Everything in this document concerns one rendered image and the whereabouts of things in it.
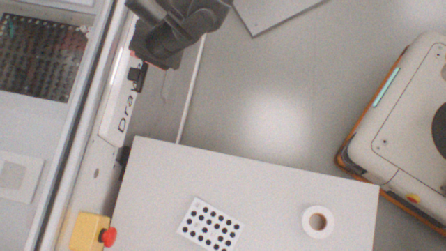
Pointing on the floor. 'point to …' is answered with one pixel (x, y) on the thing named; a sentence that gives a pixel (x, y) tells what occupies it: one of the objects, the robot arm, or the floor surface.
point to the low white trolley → (235, 201)
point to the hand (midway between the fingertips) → (140, 55)
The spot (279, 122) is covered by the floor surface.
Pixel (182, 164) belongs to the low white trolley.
